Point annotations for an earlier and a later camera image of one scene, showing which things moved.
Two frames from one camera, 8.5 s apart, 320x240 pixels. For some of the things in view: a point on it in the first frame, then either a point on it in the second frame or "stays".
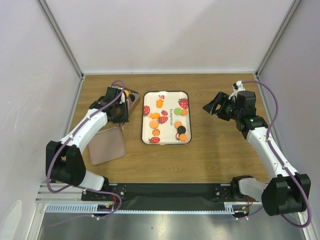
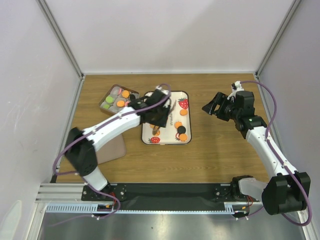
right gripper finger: x=211 y=107 stays
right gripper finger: x=221 y=98 stays
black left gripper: x=124 y=118 to x=162 y=122
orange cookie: x=184 y=112 stays
